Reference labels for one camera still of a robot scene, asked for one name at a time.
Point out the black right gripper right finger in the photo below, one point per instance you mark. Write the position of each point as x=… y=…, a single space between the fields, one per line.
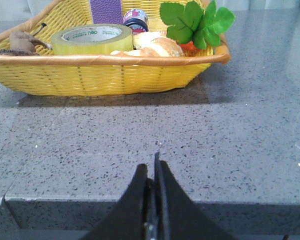
x=178 y=216

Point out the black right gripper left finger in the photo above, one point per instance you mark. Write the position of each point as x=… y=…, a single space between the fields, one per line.
x=133 y=216

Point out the yellow-green tape roll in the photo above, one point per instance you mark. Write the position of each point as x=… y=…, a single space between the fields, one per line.
x=92 y=39

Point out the yellow wicker basket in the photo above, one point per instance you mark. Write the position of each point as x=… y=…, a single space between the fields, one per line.
x=96 y=75

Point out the bread roll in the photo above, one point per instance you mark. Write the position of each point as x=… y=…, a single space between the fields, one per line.
x=152 y=44

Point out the toy carrot with green leaves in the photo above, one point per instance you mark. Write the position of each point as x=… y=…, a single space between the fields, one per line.
x=191 y=23

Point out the small labelled jar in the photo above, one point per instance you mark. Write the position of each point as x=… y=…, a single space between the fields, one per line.
x=137 y=20

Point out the brown toy lion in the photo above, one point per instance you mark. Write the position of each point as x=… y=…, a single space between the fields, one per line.
x=24 y=43

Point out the purple foam cube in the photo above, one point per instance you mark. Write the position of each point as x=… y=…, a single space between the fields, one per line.
x=106 y=11

